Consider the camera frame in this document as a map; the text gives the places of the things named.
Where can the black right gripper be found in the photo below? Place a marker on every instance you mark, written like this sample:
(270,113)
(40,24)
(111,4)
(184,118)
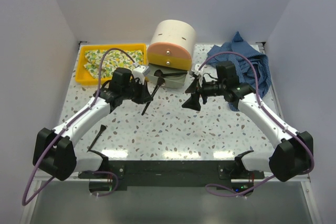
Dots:
(193,102)

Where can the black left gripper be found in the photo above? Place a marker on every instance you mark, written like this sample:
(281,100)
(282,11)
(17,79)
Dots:
(144,94)

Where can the black thin makeup brush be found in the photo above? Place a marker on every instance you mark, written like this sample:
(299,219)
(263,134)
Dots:
(159,83)

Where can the round cream drawer organizer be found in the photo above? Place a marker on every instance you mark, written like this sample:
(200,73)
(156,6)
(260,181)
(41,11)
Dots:
(171,50)

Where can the short black makeup brush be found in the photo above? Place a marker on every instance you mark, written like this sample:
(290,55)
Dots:
(102,129)

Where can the yellow plastic tray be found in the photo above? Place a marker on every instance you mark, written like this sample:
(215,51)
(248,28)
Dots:
(82,75)

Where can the black fan makeup brush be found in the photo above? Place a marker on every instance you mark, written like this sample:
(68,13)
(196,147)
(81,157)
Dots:
(159,73)

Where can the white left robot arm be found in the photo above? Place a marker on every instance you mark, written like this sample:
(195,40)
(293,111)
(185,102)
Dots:
(55,149)

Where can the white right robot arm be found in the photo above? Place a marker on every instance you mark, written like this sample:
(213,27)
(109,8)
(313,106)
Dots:
(293,150)

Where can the lemon print cloth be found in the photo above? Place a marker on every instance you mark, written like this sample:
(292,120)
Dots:
(113,60)

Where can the blue checkered cloth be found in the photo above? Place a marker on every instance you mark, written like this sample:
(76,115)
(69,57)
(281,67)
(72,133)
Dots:
(252,66)

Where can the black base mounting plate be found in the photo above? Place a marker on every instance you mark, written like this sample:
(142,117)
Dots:
(189,173)

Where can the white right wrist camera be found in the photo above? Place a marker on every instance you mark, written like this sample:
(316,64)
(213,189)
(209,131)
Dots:
(197,72)

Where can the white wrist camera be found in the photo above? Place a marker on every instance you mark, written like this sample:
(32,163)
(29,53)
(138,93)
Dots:
(140,72)
(197,72)

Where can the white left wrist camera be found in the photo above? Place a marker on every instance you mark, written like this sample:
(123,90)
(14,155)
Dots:
(140,72)

